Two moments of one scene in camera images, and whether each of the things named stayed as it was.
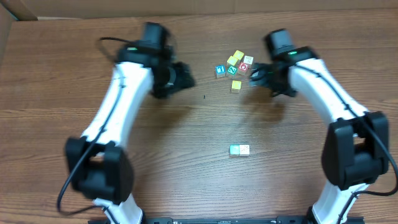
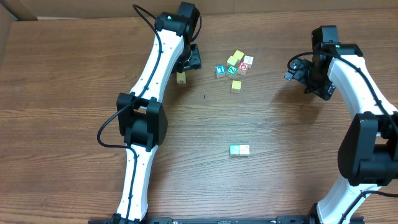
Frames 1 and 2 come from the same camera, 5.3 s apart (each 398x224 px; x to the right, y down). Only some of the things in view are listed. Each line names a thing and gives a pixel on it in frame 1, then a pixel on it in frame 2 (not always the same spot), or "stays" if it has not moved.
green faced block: x=234 y=150 stays
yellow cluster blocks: x=238 y=55 stays
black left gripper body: x=182 y=79 → x=194 y=60
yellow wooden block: x=236 y=86 stays
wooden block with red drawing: x=244 y=150 stays
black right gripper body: x=272 y=77 → x=302 y=71
